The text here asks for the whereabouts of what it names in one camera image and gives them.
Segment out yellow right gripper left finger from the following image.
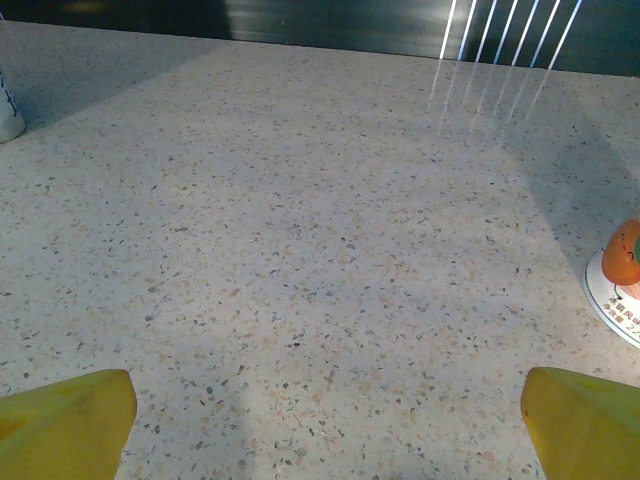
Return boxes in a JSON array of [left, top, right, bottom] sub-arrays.
[[0, 368, 138, 480]]

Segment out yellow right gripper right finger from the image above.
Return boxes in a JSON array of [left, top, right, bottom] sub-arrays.
[[520, 366, 640, 480]]

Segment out orange and white tin can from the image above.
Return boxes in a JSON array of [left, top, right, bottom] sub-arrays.
[[581, 218, 640, 350]]

